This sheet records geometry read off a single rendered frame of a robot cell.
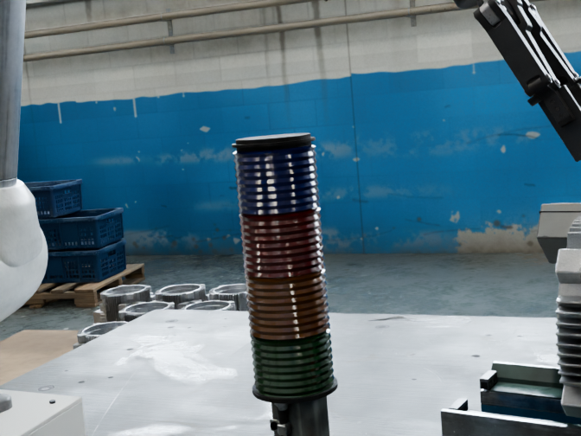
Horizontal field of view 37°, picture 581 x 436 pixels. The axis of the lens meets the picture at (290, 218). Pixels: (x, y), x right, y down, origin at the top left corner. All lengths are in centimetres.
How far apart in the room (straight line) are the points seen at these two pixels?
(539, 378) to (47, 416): 60
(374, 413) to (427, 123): 523
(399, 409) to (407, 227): 530
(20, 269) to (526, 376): 71
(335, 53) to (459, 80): 96
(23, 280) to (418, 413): 58
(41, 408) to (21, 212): 27
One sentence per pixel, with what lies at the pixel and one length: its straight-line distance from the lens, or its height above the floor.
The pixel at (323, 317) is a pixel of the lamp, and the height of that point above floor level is 109.
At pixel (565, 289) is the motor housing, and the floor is 106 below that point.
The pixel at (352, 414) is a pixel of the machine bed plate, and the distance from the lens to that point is 123.
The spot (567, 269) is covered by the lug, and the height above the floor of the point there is 108.
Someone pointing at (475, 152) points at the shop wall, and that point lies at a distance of 632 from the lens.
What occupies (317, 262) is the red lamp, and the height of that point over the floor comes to 113.
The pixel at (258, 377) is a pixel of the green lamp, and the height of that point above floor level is 105.
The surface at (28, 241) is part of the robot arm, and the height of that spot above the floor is 107.
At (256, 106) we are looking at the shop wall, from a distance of 682.
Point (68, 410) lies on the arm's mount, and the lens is 118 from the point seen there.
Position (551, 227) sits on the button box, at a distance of 110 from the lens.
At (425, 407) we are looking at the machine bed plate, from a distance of 125.
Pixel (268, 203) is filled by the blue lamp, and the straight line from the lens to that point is 60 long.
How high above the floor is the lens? 125
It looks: 8 degrees down
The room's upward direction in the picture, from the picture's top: 5 degrees counter-clockwise
